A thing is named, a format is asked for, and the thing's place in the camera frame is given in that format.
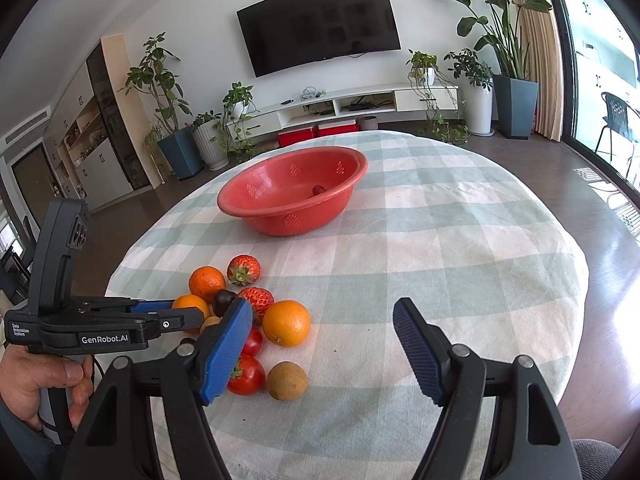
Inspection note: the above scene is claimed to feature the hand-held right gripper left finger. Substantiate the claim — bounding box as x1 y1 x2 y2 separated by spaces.
60 297 253 480

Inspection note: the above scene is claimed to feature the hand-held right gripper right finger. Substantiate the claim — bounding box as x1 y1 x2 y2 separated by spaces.
392 297 583 480

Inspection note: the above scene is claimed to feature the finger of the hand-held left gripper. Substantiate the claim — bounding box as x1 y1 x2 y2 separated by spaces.
75 298 177 314
130 306 206 336

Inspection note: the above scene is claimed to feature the small red tomato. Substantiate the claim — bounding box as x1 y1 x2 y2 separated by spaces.
240 326 264 357

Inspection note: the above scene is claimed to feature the small orange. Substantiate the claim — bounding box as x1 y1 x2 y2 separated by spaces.
171 294 211 335

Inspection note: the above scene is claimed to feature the red tomato with green stem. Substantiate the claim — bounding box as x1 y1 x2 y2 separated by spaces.
227 355 267 396

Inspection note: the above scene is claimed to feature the dark orange tangerine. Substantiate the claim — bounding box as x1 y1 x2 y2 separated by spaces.
188 266 227 303

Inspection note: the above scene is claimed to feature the red strawberry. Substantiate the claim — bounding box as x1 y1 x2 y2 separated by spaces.
237 287 275 326
227 254 262 287

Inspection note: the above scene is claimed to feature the large light orange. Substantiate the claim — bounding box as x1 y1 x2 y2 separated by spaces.
262 300 312 348

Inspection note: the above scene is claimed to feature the brown kiwi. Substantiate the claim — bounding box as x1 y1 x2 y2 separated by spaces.
266 361 309 402

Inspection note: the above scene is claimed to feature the red plastic colander bowl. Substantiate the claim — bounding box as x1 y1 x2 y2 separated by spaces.
217 146 368 237

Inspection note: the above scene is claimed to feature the person's left forearm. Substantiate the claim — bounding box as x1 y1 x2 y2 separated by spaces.
0 400 68 466

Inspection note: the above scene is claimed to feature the person's left hand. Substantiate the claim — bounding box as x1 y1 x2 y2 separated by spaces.
0 347 96 432

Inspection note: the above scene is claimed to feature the brown wooden door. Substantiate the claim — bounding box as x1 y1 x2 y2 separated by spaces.
11 150 53 213

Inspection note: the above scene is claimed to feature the checked green white tablecloth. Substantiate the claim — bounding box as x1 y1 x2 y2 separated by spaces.
105 130 590 480

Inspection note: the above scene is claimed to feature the wooden display cabinet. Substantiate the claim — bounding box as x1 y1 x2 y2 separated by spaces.
42 35 153 211

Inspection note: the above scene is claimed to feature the tall leafy plant blue pot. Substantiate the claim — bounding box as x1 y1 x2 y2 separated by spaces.
120 32 205 181

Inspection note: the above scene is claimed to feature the ceiling air vent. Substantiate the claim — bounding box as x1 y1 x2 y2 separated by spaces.
4 106 52 147

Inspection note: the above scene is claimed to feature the plant in ribbed white pot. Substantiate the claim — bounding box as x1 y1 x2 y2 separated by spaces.
191 111 232 171

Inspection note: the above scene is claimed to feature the grey upholstered chair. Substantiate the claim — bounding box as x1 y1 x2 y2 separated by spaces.
570 439 622 480

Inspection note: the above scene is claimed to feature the white television cabinet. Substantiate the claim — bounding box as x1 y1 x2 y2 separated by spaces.
227 82 458 133

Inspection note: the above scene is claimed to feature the trailing pothos white pot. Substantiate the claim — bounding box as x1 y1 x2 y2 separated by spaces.
212 82 261 161
406 50 471 146

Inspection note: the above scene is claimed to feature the red storage box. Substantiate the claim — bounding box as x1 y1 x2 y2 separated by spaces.
317 120 358 137
277 127 317 148

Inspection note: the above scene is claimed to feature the bushy plant tall white pot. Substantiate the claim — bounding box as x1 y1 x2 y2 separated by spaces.
444 49 496 136

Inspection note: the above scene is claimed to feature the bird of paradise dark pot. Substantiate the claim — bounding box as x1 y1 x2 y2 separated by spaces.
419 0 553 140

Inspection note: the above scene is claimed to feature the black balcony chair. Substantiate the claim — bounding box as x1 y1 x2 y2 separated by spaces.
595 91 640 161

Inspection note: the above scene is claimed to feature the sliding glass door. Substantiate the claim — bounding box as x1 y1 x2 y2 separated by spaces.
537 0 640 196

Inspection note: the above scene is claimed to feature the beige curtain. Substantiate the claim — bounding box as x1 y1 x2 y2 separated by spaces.
507 0 563 143

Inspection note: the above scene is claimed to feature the black wall television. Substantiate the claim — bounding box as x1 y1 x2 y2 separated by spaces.
236 0 402 78

